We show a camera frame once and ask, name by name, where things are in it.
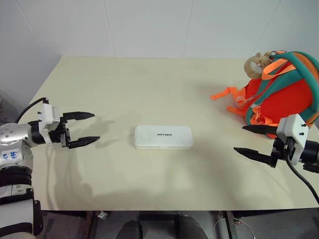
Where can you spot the dark rounded shape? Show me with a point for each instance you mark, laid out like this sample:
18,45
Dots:
129,230
190,227

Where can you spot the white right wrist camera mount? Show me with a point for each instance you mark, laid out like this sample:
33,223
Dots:
292,129

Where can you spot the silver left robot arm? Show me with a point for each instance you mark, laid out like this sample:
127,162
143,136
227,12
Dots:
15,139

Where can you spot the orange and green backpack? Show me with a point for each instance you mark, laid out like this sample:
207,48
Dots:
286,97

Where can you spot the small silver metal part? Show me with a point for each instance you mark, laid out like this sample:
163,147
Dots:
102,215

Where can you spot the beige plush cat toy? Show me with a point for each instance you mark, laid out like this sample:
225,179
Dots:
254,67

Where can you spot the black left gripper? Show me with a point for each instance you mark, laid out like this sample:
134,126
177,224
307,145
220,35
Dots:
58,133

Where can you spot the white plastic case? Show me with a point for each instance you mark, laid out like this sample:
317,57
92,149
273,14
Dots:
163,142

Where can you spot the black table frame bar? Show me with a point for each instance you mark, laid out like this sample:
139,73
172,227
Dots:
230,226

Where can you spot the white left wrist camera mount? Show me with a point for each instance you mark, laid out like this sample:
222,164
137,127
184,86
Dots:
47,116

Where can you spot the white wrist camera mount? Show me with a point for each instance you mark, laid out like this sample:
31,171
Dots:
47,116
292,129

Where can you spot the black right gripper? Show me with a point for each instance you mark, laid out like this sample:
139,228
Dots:
282,149

